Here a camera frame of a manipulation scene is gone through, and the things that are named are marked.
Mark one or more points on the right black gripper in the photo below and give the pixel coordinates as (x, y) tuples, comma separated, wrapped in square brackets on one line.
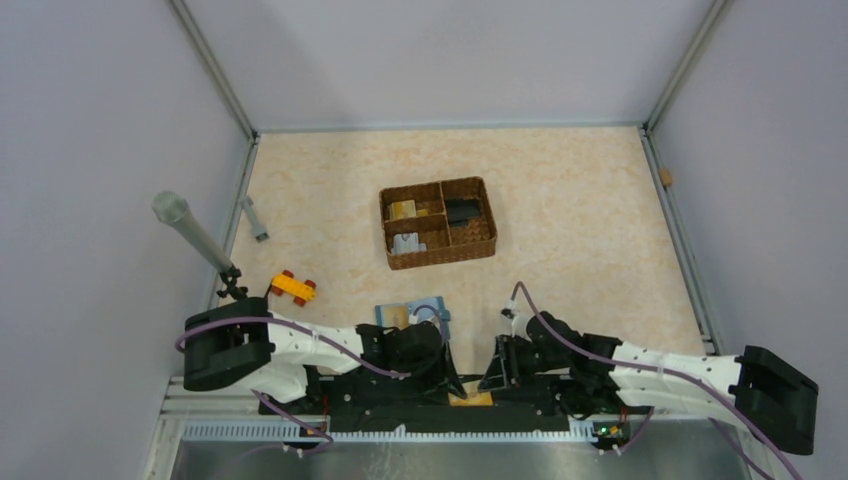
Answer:
[(504, 371)]

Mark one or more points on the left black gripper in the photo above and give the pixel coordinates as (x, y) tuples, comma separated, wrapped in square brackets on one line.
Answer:
[(442, 378)]

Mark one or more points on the gold credit card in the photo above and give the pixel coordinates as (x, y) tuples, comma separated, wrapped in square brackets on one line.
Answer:
[(395, 316), (473, 399)]

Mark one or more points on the blue leather card holder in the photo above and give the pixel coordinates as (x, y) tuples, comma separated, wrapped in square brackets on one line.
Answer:
[(431, 309)]

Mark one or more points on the woven wicker tray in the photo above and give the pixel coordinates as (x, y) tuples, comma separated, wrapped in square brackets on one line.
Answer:
[(428, 240)]

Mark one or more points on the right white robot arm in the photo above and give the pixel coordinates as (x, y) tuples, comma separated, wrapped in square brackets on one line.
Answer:
[(589, 373)]

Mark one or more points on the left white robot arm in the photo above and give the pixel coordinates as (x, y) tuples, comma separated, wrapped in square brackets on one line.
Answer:
[(244, 343)]

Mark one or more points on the black VIP card stack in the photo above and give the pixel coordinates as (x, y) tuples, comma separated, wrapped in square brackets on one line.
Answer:
[(461, 211)]

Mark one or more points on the yellow red toy car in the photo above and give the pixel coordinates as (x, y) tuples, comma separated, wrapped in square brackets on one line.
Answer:
[(302, 292)]

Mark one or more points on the black tube clamp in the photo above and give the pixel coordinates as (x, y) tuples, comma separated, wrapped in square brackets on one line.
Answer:
[(229, 285)]

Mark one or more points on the small tan cork piece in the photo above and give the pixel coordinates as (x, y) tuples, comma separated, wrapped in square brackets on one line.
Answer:
[(665, 176)]

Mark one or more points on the grey metal tube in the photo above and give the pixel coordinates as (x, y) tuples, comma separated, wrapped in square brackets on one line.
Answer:
[(173, 211)]

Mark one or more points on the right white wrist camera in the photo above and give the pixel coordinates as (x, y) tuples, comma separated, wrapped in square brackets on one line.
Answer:
[(517, 321)]

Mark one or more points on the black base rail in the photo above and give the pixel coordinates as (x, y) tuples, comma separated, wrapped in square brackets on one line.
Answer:
[(354, 404)]

